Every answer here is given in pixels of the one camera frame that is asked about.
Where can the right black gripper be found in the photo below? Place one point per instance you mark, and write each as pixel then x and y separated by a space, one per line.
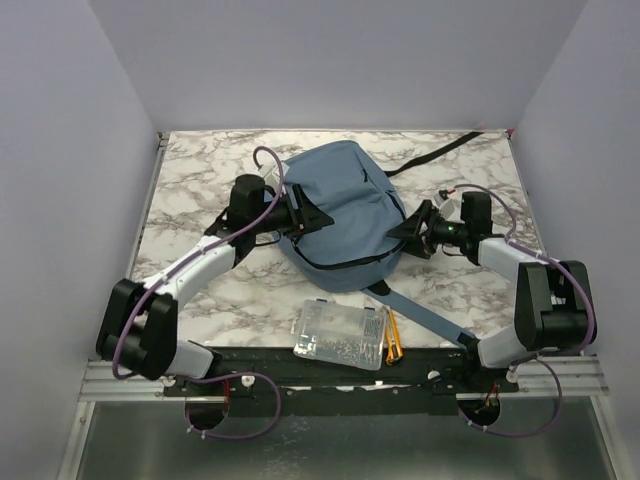
pixel 411 228

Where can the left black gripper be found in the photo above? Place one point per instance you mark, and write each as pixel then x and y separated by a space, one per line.
pixel 307 218

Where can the blue student backpack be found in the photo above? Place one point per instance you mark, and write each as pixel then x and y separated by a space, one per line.
pixel 353 254

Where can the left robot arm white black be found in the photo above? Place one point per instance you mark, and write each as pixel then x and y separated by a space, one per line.
pixel 139 331

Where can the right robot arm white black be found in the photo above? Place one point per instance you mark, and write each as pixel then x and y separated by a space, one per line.
pixel 553 309

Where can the clear plastic screw box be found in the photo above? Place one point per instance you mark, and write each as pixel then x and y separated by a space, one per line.
pixel 341 335

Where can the yellow utility knife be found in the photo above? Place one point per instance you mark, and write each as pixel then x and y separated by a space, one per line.
pixel 392 338

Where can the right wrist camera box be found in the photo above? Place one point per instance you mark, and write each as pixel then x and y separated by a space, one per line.
pixel 445 203

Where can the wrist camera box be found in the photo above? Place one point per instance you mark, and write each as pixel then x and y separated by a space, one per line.
pixel 272 174
pixel 445 203

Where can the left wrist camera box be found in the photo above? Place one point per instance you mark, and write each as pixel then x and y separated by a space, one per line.
pixel 272 174

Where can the black mounting base plate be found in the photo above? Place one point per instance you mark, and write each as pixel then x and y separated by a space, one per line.
pixel 437 382

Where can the aluminium rail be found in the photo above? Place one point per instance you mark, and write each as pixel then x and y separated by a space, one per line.
pixel 577 376

